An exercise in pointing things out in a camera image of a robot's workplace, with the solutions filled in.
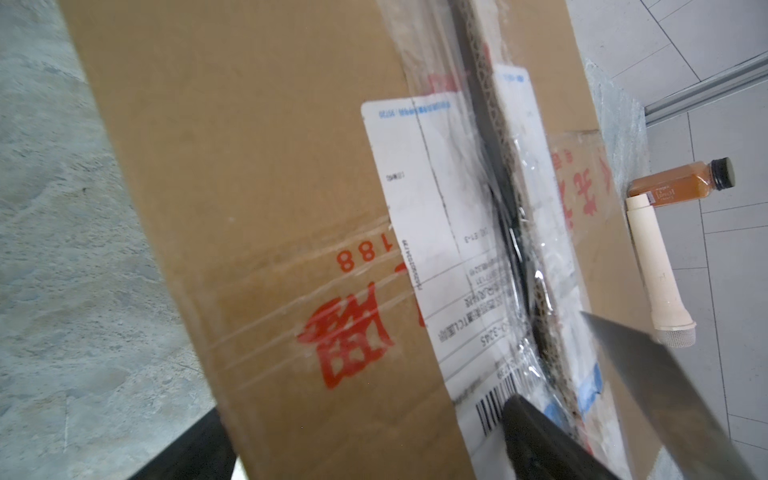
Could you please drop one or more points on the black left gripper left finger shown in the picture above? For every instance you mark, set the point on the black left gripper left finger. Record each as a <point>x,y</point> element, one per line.
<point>204,451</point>

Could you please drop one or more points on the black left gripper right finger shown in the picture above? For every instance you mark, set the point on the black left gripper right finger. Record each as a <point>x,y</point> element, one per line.
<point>539,449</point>

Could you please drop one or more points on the red utility knife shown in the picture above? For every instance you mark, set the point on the red utility knife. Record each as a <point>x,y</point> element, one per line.
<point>679,416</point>

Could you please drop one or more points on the brown cardboard express box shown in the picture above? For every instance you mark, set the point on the brown cardboard express box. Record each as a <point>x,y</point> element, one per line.
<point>379,220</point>

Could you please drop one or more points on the wooden rolling pin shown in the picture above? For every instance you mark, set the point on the wooden rolling pin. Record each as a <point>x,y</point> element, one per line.
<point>673,325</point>

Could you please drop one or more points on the brown spice jar black lid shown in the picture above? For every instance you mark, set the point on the brown spice jar black lid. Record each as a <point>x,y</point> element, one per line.
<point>688,182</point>

